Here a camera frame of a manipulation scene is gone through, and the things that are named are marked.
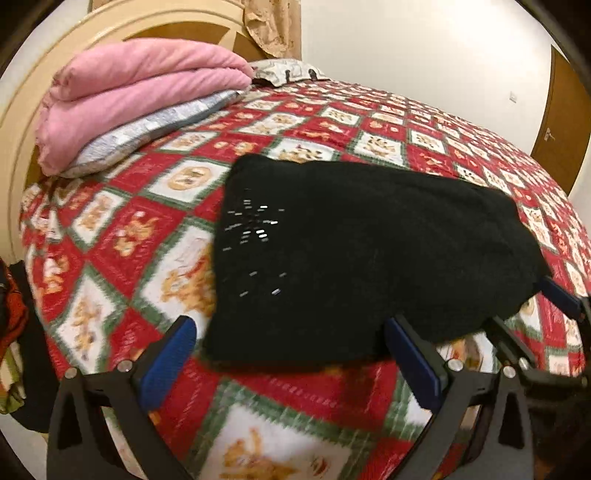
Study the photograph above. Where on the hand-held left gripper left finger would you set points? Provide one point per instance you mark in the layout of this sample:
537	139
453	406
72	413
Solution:
168	364

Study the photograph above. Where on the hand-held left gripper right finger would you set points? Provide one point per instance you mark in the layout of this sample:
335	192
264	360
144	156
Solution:
412	365

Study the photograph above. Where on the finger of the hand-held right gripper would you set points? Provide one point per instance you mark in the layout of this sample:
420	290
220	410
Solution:
508	342
561	295

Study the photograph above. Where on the black pants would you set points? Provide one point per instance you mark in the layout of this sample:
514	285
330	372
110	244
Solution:
346	254

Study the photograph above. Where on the dark hanging cloth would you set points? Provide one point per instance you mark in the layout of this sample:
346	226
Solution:
37	355

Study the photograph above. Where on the red patchwork printed bedspread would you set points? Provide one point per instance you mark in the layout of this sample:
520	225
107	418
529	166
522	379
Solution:
152	221

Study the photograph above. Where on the brown wooden door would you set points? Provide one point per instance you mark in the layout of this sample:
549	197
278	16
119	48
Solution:
565	124

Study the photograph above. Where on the grey patterned pillow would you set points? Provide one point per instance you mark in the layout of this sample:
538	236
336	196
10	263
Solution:
138	131

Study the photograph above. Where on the pink folded blanket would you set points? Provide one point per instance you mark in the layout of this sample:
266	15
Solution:
138	78

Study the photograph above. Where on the cream wooden headboard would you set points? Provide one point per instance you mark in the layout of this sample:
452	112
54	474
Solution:
23	97

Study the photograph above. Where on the white patterned pillow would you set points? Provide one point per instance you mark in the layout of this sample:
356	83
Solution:
286	71

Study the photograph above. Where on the beige patterned curtain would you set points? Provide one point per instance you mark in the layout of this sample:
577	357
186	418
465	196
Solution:
274	27

